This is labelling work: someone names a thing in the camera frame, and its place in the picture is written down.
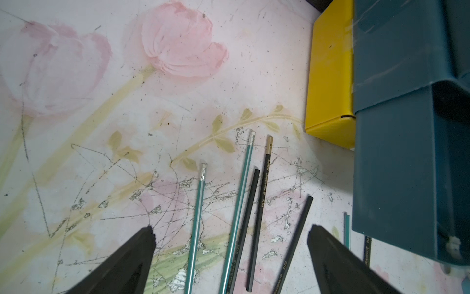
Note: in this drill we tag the black pencil left cluster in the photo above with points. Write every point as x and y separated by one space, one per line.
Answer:
259 216

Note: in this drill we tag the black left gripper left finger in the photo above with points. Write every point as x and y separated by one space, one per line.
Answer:
125 271

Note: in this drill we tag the teal drawer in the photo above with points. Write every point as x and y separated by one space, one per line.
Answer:
412 173

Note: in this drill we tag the black pencil cluster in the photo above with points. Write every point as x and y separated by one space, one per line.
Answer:
242 234
259 216

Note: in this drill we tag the teal drawer cabinet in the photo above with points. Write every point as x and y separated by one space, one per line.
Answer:
402 46

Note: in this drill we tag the black pencil slanted middle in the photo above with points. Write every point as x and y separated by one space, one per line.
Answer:
292 247

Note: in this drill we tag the yellow bottom drawer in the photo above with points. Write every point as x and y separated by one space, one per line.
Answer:
329 111

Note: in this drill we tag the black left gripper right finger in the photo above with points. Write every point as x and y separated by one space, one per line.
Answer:
338 270

